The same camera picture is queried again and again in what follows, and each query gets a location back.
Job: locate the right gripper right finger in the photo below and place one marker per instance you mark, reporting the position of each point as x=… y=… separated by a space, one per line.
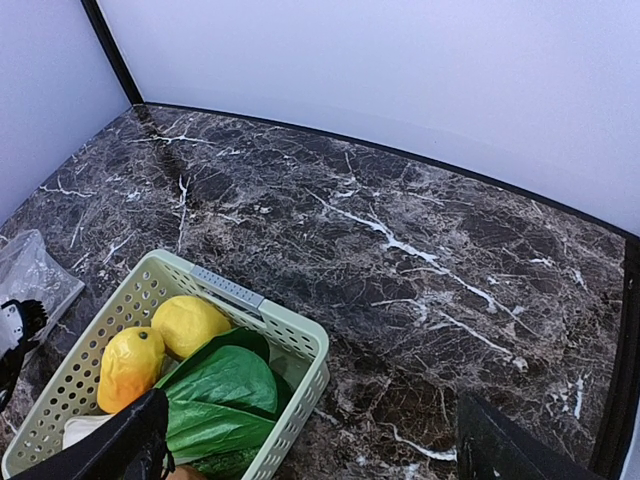
x=491 y=446

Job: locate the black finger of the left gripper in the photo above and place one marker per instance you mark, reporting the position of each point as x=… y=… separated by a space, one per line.
x=21 y=321

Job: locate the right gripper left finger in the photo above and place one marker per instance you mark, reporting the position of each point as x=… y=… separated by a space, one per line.
x=131 y=445

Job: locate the clear polka dot zip bag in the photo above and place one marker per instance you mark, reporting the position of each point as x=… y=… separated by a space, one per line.
x=29 y=272

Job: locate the bok choy toy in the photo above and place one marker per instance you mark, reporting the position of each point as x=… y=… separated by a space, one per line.
x=224 y=401

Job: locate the green plastic basket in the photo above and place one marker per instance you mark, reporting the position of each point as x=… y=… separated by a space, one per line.
x=298 y=350

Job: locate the brown bun toy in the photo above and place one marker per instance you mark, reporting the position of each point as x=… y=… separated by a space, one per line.
x=186 y=472

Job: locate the yellow lemon toy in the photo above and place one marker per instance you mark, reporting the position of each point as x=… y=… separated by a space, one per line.
x=186 y=323

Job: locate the left black frame post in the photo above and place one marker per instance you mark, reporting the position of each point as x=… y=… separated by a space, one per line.
x=112 y=52

